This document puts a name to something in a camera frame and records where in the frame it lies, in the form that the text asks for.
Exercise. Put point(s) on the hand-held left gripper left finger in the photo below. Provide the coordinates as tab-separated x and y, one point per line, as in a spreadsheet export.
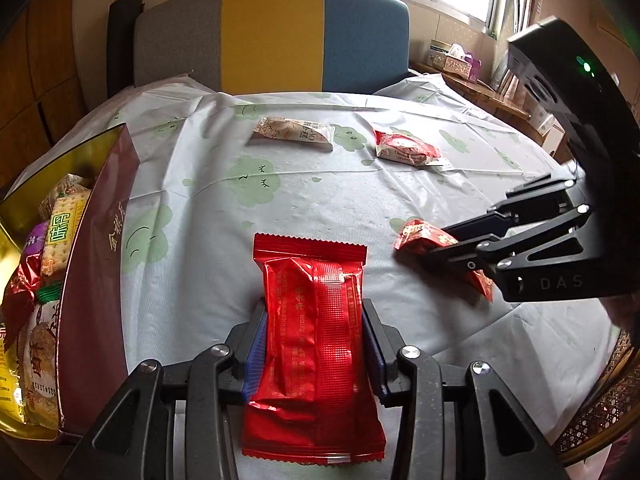
255	350

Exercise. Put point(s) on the grey yellow blue chair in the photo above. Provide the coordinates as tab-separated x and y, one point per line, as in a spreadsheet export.
270	35

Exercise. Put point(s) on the maroon gift box gold interior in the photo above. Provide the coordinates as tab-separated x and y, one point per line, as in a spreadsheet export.
100	270

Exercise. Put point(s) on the beige round-cake snack packet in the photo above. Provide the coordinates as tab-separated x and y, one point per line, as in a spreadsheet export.
42	360

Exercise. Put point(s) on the dark red snack packet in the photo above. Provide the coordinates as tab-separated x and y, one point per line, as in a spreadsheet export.
20	285

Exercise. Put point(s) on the white cloud-print tablecloth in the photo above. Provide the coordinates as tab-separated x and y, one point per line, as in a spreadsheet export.
300	185

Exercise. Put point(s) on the patterned tissue box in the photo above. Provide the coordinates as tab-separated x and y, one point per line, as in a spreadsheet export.
455	62

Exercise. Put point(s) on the red round-print pastry packet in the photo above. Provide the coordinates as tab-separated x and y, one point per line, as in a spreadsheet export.
405	147

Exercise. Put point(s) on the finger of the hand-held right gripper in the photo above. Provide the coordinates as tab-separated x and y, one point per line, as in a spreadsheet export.
460	256
475	225

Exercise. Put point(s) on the large plain red snack packet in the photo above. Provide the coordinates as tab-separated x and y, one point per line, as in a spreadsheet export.
310	335

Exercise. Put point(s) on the purple snack packet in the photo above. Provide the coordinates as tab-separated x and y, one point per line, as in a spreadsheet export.
35	240

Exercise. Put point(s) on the white snack packet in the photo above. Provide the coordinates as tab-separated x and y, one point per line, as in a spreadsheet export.
290	130

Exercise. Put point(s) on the yellow snack packet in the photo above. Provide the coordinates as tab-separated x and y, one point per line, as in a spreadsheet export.
7	385

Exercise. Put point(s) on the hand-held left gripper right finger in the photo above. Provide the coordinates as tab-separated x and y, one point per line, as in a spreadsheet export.
375	355

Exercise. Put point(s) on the wicker chair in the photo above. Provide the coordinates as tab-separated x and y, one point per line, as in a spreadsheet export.
605	400

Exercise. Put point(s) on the small red gold-print candy packet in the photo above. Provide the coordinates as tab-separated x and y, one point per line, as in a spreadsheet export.
417	237

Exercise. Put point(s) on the cluttered wooden side table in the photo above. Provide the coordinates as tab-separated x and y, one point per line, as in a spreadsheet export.
480	90

